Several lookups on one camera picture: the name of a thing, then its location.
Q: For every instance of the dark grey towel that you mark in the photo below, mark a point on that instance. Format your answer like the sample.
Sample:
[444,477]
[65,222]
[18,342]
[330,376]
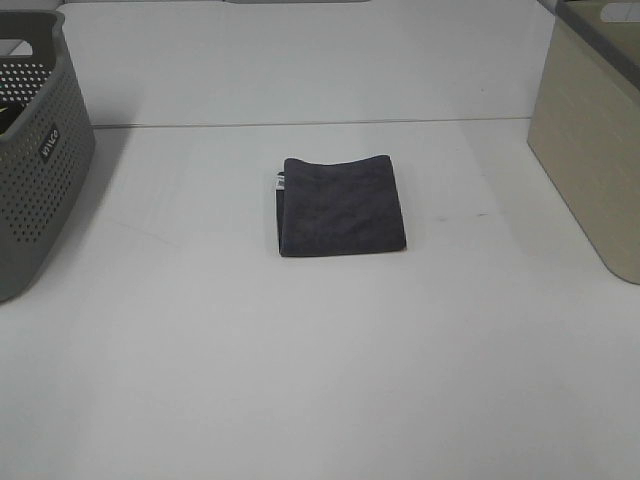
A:
[348,208]

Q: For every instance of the grey perforated plastic basket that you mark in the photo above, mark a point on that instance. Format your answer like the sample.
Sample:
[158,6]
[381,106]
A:
[47,144]

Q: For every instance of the beige plastic storage bin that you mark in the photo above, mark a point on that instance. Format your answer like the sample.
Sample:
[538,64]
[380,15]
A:
[584,130]

